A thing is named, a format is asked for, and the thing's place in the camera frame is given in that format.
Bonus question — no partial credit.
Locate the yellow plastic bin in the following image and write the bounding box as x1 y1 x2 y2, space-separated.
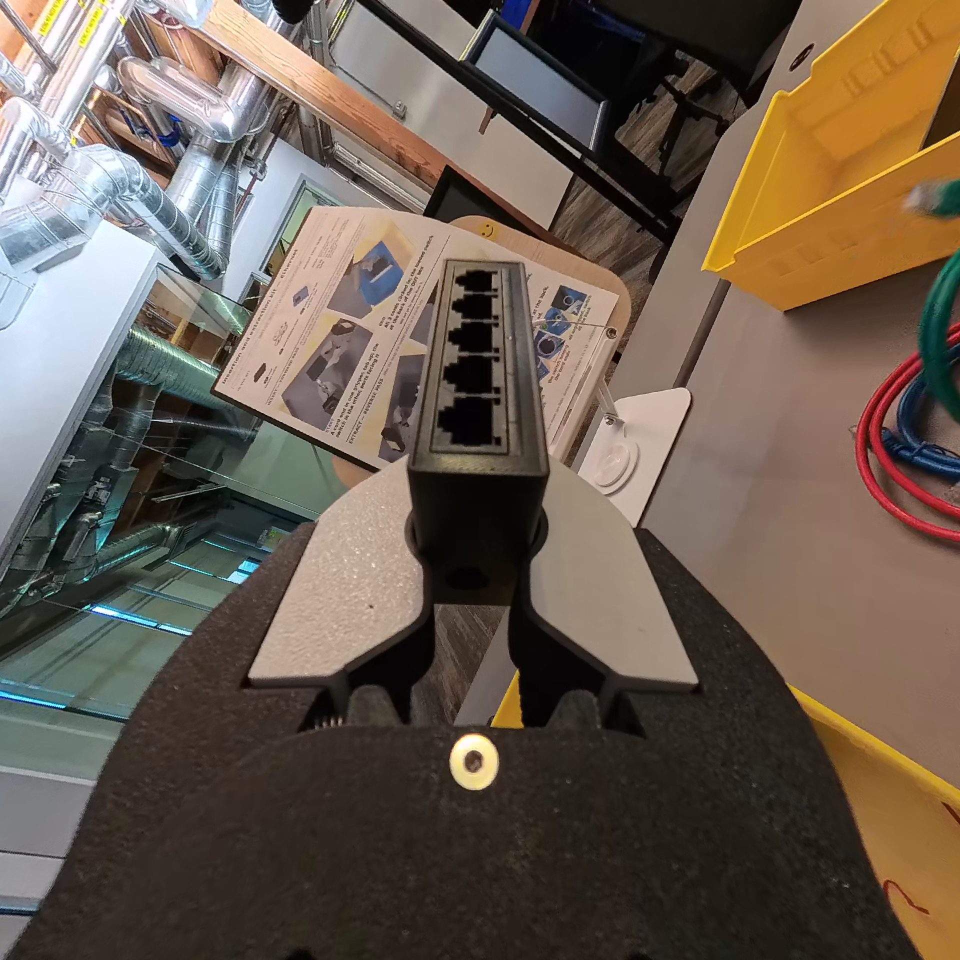
491 671 960 960
701 0 960 312

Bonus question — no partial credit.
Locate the black office chair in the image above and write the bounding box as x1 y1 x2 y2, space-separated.
600 0 804 114

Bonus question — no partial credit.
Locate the instruction poster on wooden board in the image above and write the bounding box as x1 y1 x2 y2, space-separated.
211 206 627 489

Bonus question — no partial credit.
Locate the red ethernet cable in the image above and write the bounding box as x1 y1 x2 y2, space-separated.
855 322 960 543

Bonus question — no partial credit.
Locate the blue ethernet cable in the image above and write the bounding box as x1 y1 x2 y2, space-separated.
881 367 960 485

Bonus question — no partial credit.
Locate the black framed display panel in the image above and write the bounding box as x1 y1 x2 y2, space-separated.
459 9 610 151

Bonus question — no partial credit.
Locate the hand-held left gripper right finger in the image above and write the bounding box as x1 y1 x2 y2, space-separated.
512 468 702 729

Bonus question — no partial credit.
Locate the black ethernet switch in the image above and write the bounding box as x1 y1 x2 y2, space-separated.
406 258 551 607

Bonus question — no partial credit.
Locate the black flat monitor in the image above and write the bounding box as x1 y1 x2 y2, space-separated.
423 165 526 226

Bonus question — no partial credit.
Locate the green ethernet cable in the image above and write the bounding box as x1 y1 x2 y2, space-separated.
903 178 960 421

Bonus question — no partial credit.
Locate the black floor lamp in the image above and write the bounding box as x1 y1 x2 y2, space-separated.
270 0 684 245

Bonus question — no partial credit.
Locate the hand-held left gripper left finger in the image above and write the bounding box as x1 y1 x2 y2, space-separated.
247 463 440 727

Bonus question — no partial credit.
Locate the wooden support post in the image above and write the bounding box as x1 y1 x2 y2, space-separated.
202 0 571 234

